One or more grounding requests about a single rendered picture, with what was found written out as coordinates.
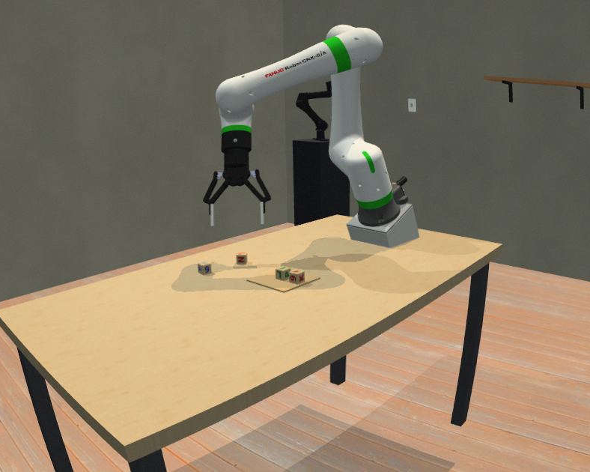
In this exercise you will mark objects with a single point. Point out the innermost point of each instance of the tan square mat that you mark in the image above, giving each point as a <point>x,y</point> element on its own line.
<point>269,280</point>

